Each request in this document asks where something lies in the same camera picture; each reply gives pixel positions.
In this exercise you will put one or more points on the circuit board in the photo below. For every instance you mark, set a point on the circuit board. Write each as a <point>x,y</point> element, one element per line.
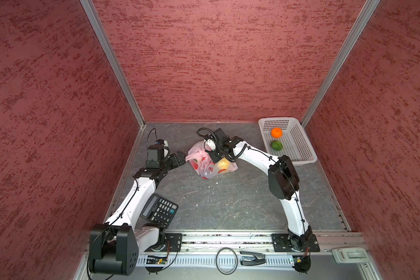
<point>302,264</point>
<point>157,260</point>

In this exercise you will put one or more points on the left circuit board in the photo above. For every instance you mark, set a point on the left circuit board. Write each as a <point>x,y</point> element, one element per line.
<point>157,260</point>

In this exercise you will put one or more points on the pink plastic bag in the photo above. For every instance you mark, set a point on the pink plastic bag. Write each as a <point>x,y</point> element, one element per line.
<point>204,166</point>

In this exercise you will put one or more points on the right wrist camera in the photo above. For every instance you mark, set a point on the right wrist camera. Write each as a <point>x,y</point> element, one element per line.
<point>209,144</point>

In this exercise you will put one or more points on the right aluminium corner post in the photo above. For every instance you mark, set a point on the right aluminium corner post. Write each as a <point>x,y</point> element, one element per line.
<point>357,28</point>

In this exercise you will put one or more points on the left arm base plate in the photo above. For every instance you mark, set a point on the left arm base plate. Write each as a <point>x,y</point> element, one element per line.
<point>173,241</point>

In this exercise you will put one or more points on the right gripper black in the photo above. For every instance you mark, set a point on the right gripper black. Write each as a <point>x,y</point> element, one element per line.
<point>216,159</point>

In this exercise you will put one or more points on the white plastic basket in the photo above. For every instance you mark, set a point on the white plastic basket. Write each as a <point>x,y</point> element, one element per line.
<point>296,144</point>

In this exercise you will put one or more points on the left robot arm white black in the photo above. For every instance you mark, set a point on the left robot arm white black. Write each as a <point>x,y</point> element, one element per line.
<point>139,223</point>

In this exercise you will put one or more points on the right circuit board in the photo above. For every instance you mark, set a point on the right circuit board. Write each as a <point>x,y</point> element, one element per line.
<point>302,264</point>

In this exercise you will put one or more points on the black grey stapler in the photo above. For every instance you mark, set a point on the black grey stapler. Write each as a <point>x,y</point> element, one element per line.
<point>252,258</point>

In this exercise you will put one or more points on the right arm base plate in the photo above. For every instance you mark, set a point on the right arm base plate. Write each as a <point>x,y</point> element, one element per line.
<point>282,244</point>

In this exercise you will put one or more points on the white plastic holder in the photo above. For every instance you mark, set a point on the white plastic holder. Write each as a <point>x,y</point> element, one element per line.
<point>350,255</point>

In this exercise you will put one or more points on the aluminium corner post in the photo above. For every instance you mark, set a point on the aluminium corner post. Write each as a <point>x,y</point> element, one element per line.
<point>100,33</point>
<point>357,28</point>

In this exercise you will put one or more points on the green lime fruit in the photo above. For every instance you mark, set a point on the green lime fruit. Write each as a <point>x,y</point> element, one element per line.
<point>277,145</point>

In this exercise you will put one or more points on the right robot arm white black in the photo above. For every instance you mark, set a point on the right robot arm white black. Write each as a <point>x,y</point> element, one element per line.
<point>283,180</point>

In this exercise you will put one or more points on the aluminium front rail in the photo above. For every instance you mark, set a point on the aluminium front rail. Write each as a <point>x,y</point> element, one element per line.
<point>215,255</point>

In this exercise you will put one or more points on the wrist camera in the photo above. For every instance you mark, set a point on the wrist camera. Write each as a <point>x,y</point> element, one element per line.
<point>157,155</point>
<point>209,144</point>

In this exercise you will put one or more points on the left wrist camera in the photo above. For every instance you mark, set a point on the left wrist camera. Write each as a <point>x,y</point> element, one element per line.
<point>157,155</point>

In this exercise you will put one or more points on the left aluminium corner post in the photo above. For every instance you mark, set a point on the left aluminium corner post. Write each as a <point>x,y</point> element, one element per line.
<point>100,33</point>

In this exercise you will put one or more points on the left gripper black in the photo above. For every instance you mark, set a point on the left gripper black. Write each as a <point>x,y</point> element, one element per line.
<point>175,163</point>

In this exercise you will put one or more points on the black calculator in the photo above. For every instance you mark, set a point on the black calculator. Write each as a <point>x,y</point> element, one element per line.
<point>159,210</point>

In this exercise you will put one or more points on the orange fruit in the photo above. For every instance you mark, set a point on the orange fruit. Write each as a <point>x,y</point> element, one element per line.
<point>276,133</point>

